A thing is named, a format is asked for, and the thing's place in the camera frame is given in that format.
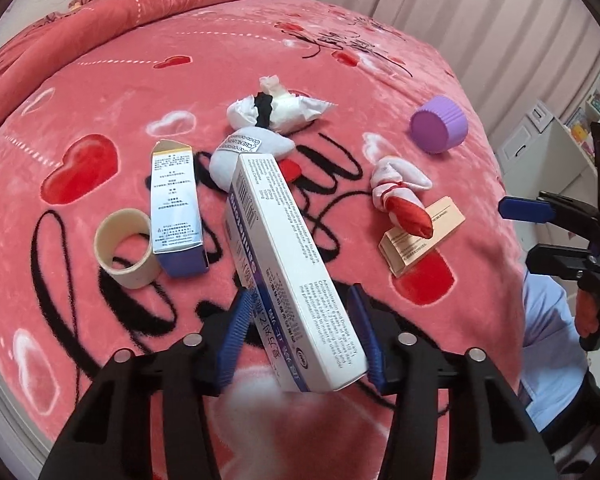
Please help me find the purple silicone cupcake cup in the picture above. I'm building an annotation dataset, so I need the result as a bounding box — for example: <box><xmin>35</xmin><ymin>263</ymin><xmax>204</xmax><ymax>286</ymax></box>
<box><xmin>410</xmin><ymin>95</ymin><xmax>469</xmax><ymax>155</ymax></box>

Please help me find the pale pleated curtain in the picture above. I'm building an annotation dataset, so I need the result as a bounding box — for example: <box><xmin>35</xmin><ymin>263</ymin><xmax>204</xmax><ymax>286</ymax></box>
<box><xmin>180</xmin><ymin>0</ymin><xmax>600</xmax><ymax>136</ymax></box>

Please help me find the long white and blue carton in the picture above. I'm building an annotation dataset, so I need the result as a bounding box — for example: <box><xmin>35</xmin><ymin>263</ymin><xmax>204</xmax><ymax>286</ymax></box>
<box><xmin>223</xmin><ymin>152</ymin><xmax>368</xmax><ymax>393</ymax></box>

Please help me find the white cabinet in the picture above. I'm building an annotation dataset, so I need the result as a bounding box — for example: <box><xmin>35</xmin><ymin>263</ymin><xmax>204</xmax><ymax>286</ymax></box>
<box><xmin>495</xmin><ymin>50</ymin><xmax>600</xmax><ymax>261</ymax></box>

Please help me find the white cloth bundle with label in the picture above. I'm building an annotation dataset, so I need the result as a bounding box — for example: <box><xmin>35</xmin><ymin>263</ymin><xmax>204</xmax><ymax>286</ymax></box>
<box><xmin>209</xmin><ymin>127</ymin><xmax>301</xmax><ymax>195</ymax></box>

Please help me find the small blue and white carton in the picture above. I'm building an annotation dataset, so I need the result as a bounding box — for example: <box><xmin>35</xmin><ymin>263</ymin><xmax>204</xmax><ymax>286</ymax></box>
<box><xmin>147</xmin><ymin>139</ymin><xmax>211</xmax><ymax>278</ymax></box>

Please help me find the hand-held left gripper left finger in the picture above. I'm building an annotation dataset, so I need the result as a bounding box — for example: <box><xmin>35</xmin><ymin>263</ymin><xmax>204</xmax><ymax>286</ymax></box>
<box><xmin>37</xmin><ymin>287</ymin><xmax>256</xmax><ymax>480</ymax></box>

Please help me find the small beige carton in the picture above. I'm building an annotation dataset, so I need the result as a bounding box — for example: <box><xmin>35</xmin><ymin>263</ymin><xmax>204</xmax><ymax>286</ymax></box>
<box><xmin>378</xmin><ymin>196</ymin><xmax>466</xmax><ymax>278</ymax></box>

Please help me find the person's right hand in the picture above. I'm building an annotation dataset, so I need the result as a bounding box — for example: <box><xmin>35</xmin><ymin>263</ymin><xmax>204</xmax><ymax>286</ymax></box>
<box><xmin>575</xmin><ymin>290</ymin><xmax>600</xmax><ymax>338</ymax></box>

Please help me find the row of colourful books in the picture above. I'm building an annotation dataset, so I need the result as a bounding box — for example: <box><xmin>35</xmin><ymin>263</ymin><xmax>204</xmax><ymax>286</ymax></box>
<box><xmin>565</xmin><ymin>60</ymin><xmax>600</xmax><ymax>157</ymax></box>

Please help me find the tissue with black tie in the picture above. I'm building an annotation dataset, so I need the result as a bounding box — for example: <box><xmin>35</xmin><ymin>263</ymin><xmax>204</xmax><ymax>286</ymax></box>
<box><xmin>226</xmin><ymin>76</ymin><xmax>339</xmax><ymax>136</ymax></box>

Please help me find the bed with red floral blanket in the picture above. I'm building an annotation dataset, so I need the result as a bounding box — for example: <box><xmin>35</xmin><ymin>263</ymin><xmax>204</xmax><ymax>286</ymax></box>
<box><xmin>0</xmin><ymin>0</ymin><xmax>531</xmax><ymax>480</ymax></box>

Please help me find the beige tape roll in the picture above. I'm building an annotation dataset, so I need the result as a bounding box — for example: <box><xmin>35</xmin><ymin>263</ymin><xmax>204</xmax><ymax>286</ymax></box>
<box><xmin>94</xmin><ymin>208</ymin><xmax>162</xmax><ymax>290</ymax></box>

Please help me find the person's light blue garment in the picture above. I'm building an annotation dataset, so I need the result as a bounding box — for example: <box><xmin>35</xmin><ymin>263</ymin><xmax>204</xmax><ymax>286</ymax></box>
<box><xmin>517</xmin><ymin>270</ymin><xmax>588</xmax><ymax>433</ymax></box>

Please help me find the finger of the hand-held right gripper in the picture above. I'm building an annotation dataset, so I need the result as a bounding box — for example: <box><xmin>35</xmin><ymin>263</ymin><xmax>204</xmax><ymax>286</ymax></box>
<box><xmin>498</xmin><ymin>191</ymin><xmax>600</xmax><ymax>241</ymax></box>
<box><xmin>525</xmin><ymin>242</ymin><xmax>600</xmax><ymax>291</ymax></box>

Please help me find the white and red knotted cloth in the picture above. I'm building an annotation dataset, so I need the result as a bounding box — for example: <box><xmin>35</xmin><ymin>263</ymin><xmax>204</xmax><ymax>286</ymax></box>
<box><xmin>370</xmin><ymin>156</ymin><xmax>434</xmax><ymax>239</ymax></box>

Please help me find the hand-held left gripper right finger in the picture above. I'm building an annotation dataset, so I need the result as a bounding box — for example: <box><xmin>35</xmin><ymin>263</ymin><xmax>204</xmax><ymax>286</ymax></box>
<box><xmin>349</xmin><ymin>284</ymin><xmax>561</xmax><ymax>480</ymax></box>

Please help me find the folded red quilt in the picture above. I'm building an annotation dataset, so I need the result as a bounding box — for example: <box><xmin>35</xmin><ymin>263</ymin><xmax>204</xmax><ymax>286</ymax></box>
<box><xmin>0</xmin><ymin>0</ymin><xmax>290</xmax><ymax>131</ymax></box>

